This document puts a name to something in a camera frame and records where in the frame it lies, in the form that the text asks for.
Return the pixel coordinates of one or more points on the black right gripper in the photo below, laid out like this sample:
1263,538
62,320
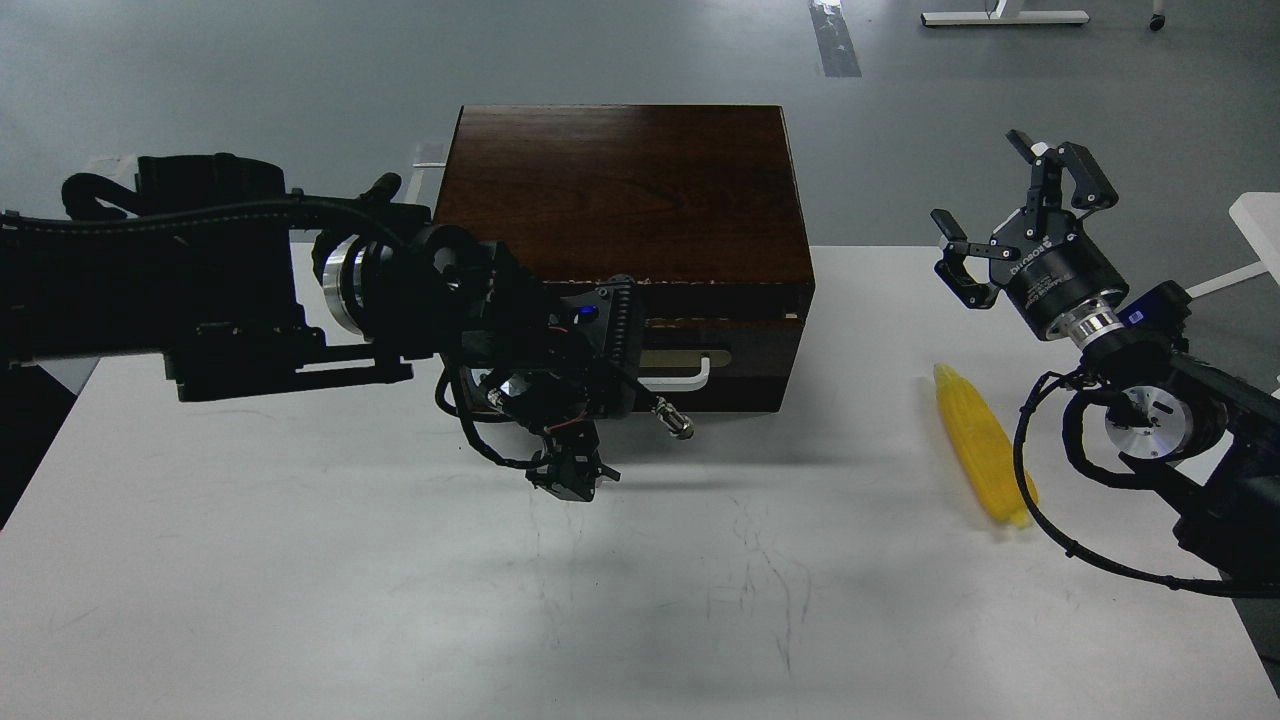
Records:
1059,268

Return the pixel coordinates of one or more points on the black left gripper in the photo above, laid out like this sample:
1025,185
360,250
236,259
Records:
562,413

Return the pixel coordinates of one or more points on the wooden drawer with white handle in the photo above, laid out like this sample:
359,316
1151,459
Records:
751,338

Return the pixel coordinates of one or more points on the yellow corn cob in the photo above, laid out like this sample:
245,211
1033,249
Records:
981,445

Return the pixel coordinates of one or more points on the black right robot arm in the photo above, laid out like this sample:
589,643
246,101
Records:
1143,414

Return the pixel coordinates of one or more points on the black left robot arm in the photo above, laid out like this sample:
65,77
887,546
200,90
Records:
249,289

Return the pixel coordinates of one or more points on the dark wooden drawer cabinet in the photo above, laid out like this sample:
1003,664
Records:
679,197

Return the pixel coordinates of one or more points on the white table leg base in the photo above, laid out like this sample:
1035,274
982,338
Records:
1005,14

